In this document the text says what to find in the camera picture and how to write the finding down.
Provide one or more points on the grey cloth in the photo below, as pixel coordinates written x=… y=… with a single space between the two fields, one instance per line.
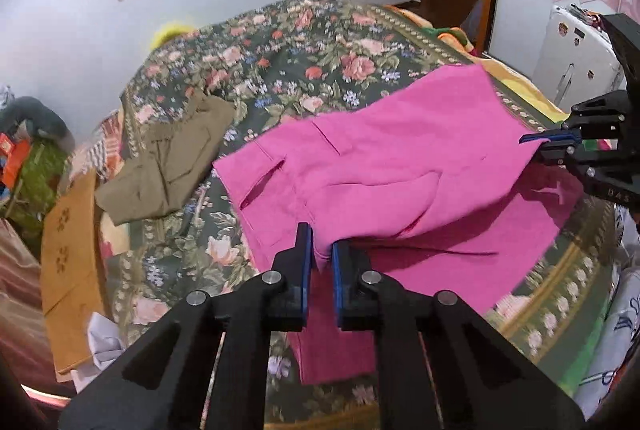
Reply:
x=35 y=117

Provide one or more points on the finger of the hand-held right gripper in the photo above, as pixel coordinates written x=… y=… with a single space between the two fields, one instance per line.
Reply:
x=555 y=137
x=555 y=154

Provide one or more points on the pink striped cloth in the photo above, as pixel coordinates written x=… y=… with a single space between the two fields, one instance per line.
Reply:
x=20 y=300

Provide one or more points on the olive green pants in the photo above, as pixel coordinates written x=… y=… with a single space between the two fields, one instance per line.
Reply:
x=165 y=160

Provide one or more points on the white crumpled cloth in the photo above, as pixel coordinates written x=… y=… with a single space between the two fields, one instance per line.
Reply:
x=102 y=340

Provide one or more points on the orange paw-print cloth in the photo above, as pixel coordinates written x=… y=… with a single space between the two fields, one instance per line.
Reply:
x=67 y=260

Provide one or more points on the green patterned cloth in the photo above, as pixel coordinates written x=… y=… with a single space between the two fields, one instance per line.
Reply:
x=40 y=180

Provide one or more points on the floral bedspread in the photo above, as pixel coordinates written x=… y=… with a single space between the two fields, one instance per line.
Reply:
x=300 y=55

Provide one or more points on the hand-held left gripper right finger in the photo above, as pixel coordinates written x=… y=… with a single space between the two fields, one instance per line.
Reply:
x=339 y=280

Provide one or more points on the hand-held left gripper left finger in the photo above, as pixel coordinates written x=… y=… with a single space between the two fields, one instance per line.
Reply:
x=305 y=260

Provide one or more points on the bright green cloth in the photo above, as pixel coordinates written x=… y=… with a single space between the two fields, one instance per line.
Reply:
x=585 y=355

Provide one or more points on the white blue printed cloth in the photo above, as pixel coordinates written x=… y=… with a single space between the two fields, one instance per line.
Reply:
x=617 y=340

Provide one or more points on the yellow orange blanket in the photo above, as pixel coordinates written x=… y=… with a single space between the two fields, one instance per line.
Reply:
x=520 y=85

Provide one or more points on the yellow plush item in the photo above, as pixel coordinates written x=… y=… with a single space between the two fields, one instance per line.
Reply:
x=170 y=34

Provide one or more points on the orange packet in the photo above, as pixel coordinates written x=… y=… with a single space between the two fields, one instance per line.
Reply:
x=12 y=157

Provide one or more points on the pink pants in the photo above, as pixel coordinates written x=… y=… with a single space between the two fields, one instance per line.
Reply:
x=400 y=150

